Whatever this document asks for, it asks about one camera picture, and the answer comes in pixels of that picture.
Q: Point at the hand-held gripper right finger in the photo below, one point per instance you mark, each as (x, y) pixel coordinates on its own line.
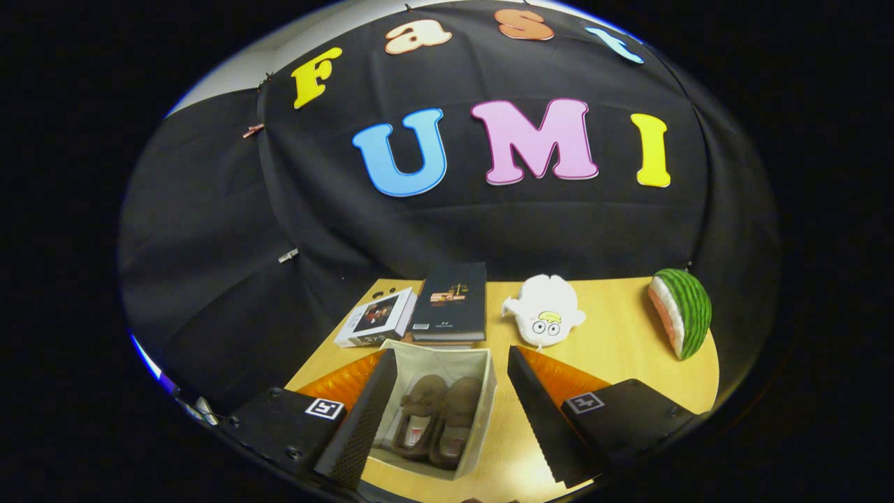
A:
(541, 419)

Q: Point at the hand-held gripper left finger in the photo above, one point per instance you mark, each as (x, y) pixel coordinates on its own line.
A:
(360, 426)

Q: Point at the brown fuzzy shoe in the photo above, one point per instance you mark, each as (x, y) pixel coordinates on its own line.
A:
(457, 419)
(419, 412)

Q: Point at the grey fabric storage box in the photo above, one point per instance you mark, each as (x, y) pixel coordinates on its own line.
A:
(447, 360)

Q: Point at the white picture-cover book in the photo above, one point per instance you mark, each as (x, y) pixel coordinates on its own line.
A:
(377, 318)

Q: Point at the white plush toy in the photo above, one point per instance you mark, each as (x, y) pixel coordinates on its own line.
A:
(545, 307)

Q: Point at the dark hardcover book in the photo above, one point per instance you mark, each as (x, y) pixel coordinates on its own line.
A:
(450, 300)

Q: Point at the watermelon slice plush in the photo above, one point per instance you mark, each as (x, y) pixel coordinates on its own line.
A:
(688, 311)

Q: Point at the silver clip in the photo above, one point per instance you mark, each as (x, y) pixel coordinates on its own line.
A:
(288, 256)

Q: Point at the computer monitor screen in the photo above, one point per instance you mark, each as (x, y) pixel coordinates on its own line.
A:
(150, 367)

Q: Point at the black backdrop cloth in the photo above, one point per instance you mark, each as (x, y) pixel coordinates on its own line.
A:
(244, 230)

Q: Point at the brown clip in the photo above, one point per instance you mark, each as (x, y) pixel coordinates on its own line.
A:
(253, 130)

